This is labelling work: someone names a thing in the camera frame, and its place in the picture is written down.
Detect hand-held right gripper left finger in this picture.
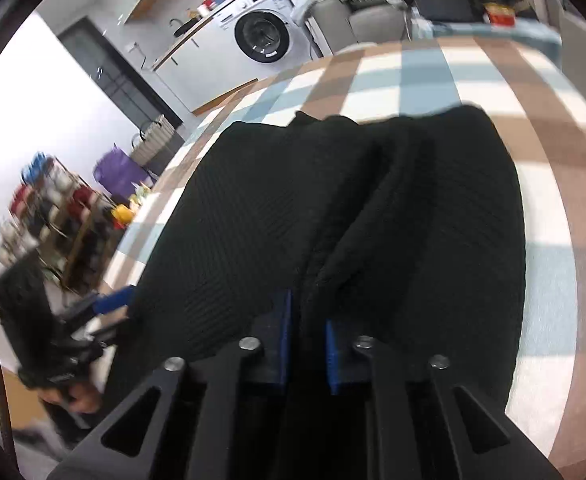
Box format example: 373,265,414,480
60,287,294,480

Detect white lower kitchen cabinets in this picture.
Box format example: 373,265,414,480
152,10,259,113

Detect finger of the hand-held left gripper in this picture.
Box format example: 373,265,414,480
70,320,130,350
68,284,138,318

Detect grey sofa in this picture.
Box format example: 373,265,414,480
298,0,416,57

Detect dark glass door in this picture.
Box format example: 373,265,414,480
57,16,184,130

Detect woven two-tone basket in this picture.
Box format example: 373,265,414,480
130,114,185,173

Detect red bowl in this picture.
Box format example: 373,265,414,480
484,2,518,27

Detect person's left hand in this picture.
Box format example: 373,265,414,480
40,385,101,431

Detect wooden shoe rack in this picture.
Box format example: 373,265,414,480
0,152,124,296

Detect black knit sweater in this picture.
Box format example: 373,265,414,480
104,105,528,411

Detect purple bag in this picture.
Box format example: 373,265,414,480
93,144,150,198

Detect white washing machine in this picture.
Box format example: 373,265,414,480
212,0,316,68

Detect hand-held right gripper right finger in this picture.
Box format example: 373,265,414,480
324,317,564,480

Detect brown blue checkered tablecloth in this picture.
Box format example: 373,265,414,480
100,35,586,476

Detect group of assorted shoes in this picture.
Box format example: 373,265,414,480
0,155,109,261

